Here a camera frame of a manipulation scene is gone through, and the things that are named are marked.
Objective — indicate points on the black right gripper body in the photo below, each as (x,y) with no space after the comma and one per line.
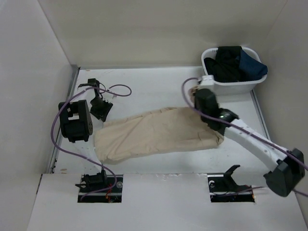
(196,104)

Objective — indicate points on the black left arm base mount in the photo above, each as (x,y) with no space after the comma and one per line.
(99,189)

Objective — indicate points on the black trousers in basket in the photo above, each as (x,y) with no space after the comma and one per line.
(224,67)

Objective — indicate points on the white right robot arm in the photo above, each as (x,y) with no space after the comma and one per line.
(285,168)

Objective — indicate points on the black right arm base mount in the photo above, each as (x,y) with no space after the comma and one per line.
(224,189)

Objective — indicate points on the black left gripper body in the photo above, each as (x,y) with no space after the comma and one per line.
(100,107)

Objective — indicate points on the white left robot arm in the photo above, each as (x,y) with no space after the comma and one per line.
(85,144)

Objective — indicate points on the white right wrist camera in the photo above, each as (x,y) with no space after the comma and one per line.
(206,81)

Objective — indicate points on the navy blue trousers in basket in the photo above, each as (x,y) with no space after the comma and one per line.
(249,68)

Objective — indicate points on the beige drawstring trousers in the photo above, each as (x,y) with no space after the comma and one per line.
(161,131)

